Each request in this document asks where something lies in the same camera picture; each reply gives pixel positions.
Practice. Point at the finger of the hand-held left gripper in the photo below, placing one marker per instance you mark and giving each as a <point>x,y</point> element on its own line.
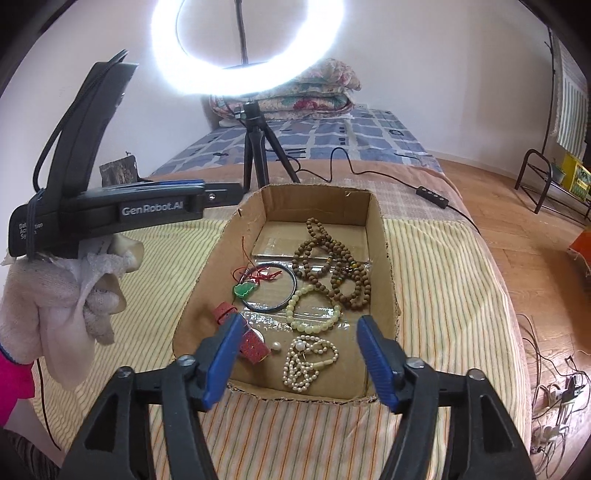
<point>224,194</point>
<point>180,182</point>

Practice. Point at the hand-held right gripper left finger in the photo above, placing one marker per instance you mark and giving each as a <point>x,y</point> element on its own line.
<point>226,355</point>

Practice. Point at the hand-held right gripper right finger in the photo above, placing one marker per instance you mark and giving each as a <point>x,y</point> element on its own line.
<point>376,360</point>

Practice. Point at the blue bangle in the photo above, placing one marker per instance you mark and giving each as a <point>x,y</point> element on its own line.
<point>293,284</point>

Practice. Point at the cardboard box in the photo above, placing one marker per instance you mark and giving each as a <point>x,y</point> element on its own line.
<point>376,249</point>

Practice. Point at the person's left hand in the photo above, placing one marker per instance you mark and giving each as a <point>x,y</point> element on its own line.
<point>46,295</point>

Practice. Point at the black printed bag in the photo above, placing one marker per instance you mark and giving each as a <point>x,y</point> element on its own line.
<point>120,170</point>

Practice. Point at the black tripod stand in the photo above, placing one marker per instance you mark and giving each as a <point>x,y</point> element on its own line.
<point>254,138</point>

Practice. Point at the striped yellow bed sheet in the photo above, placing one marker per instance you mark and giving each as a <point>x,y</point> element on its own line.
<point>438,286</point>

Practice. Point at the folded floral quilt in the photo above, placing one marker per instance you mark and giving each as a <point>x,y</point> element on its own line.
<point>318,87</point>

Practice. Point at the blue patterned bed sheet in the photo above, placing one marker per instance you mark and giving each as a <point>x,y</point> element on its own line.
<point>369,138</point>

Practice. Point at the white power strip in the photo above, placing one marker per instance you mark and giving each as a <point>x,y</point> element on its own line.
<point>547,434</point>

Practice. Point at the orange box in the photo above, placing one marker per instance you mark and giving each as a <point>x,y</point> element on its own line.
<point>582,247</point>

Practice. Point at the black metal rack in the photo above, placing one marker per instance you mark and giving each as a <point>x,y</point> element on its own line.
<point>524,166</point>

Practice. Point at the yellow box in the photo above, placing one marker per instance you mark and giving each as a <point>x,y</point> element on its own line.
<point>577,177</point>

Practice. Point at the black clothes stand pole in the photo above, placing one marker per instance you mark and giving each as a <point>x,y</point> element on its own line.
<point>550,115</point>

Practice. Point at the green striped hanging cloth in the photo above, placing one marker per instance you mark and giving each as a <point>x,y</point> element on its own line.
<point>570,106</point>

